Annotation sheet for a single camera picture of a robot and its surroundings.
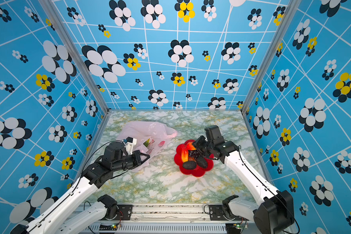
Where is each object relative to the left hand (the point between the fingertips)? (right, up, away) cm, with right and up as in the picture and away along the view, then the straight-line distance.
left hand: (152, 155), depth 72 cm
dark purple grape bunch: (+23, -3, +20) cm, 30 cm away
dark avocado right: (+27, -7, +15) cm, 31 cm away
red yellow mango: (+17, -4, +18) cm, 25 cm away
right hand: (+22, +5, +7) cm, 23 cm away
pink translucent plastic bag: (-4, +8, +13) cm, 15 cm away
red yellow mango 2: (+19, +3, +7) cm, 21 cm away
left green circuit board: (-22, -37, 0) cm, 43 cm away
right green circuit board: (+40, -35, -1) cm, 53 cm away
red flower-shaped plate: (+25, -14, +16) cm, 33 cm away
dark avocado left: (+20, -9, +15) cm, 26 cm away
